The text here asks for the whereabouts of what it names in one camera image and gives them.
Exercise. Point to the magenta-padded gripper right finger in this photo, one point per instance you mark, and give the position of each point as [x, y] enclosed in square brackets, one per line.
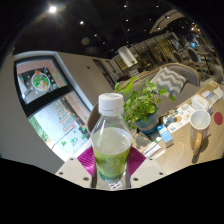
[150, 170]

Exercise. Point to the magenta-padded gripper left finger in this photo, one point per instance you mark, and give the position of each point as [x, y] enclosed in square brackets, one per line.
[71, 170]

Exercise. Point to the clear bottle with green label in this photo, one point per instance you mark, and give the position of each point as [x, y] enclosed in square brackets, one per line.
[111, 150]

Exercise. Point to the white paper sachet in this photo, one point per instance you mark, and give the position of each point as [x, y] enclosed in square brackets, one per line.
[150, 146]
[155, 151]

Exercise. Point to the white pill blister pack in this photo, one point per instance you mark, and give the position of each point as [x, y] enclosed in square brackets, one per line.
[115, 185]

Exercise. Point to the small blue white carton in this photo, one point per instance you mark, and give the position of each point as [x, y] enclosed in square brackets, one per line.
[165, 135]

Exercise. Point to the window with festive decorations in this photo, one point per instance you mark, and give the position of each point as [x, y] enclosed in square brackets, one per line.
[56, 116]

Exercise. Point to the printed paper leaflet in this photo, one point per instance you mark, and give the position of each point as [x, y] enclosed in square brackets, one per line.
[181, 116]

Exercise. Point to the tan mug with white inside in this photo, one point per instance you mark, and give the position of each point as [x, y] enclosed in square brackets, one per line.
[199, 130]

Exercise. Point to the green potted plant, blue pot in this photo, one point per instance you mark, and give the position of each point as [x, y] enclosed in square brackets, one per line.
[141, 105]

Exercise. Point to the flat round red coaster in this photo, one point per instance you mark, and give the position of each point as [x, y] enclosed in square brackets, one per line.
[218, 118]

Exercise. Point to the grey curved sofa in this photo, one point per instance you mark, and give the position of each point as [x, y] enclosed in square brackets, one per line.
[186, 88]

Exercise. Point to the grey white chevron cushion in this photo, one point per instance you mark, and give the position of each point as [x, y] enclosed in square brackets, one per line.
[170, 80]

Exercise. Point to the blue white flat card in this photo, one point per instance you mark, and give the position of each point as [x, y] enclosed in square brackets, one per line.
[208, 95]

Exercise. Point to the white round pillar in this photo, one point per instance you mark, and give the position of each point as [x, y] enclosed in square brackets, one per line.
[126, 56]

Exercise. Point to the group of round-backed chairs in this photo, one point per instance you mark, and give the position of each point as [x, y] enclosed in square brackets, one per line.
[193, 55]

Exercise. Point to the group of ceiling lights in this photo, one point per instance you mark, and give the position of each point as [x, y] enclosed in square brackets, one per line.
[52, 9]

